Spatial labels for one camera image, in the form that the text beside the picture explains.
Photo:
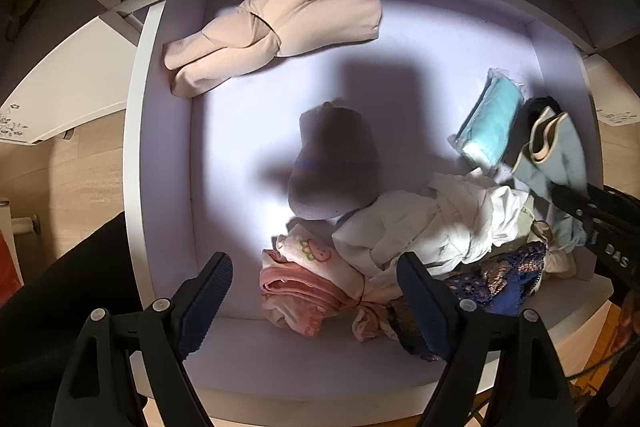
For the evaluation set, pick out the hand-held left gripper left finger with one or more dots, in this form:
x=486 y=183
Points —
x=205 y=307

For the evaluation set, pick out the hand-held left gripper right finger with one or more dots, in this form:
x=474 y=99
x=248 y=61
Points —
x=430 y=307

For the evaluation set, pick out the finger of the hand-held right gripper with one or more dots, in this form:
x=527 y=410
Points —
x=575 y=207

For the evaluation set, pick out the light blue garment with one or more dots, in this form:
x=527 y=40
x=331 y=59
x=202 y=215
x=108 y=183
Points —
x=570 y=157

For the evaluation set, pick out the cream garment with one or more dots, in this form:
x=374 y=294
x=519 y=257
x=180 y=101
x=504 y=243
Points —
x=557 y=262

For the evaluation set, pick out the black sock bundle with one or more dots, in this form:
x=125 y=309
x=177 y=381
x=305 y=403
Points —
x=537 y=107

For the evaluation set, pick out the grey sock bundle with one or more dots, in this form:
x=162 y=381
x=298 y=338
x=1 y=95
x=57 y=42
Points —
x=335 y=167

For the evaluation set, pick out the white drawer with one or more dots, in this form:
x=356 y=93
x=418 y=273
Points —
x=225 y=132

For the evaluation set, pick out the blue lace underwear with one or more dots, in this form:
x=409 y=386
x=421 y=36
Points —
x=500 y=282

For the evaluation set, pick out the white garment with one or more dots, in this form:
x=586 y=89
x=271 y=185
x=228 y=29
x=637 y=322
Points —
x=425 y=222

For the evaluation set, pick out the pink printed sock bundle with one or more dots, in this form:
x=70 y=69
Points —
x=310 y=292

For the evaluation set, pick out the teal cloth in clear packet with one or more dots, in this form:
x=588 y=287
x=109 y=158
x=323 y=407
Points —
x=492 y=117

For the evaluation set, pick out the white paper roll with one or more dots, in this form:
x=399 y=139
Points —
x=25 y=225

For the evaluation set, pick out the red cloth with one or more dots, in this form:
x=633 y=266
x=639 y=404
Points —
x=9 y=267

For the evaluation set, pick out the white cabinet door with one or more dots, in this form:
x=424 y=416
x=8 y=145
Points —
x=65 y=82

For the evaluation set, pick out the beige rolled tights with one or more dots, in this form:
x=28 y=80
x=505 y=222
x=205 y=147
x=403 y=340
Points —
x=300 y=17

